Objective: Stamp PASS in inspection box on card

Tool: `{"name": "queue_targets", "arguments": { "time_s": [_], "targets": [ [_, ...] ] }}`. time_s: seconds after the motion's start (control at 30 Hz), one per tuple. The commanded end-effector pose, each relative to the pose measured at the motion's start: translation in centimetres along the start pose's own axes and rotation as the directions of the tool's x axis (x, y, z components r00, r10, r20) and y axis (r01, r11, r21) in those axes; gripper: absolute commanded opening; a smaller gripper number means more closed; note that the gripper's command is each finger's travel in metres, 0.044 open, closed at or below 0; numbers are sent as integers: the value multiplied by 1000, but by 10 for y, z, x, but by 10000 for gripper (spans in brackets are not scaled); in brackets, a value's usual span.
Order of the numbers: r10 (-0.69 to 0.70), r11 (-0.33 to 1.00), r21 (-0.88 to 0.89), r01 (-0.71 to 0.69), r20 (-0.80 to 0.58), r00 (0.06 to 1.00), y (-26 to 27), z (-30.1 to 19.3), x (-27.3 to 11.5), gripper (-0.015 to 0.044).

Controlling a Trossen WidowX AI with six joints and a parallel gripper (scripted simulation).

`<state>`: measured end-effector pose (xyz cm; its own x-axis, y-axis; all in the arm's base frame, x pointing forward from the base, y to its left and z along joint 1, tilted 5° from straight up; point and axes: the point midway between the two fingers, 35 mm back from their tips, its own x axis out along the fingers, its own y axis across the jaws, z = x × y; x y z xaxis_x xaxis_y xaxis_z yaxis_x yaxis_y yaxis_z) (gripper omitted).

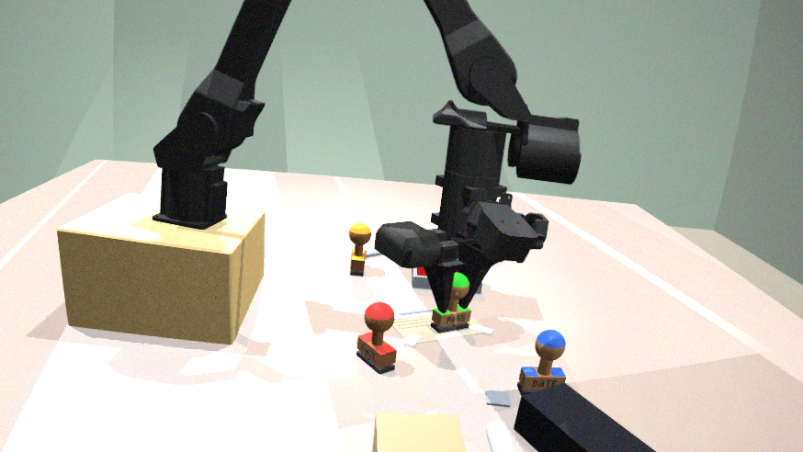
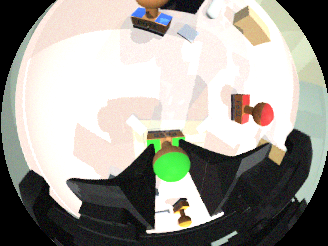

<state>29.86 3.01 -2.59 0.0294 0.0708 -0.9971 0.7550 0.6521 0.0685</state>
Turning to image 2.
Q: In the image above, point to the wooden rubber stamp with red knob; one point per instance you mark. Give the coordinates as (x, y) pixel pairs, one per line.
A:
(262, 113)

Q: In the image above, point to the white inspection card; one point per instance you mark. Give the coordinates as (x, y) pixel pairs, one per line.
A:
(194, 132)

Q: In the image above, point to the wooden stamp with yellow ball handle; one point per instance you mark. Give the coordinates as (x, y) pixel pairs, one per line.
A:
(178, 208)

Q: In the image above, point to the wooden date stamp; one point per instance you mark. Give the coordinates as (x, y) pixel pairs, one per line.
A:
(149, 19)

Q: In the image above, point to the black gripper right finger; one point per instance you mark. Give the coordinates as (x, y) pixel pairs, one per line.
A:
(215, 175)

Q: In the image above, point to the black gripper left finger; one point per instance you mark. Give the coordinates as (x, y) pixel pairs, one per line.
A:
(134, 189)

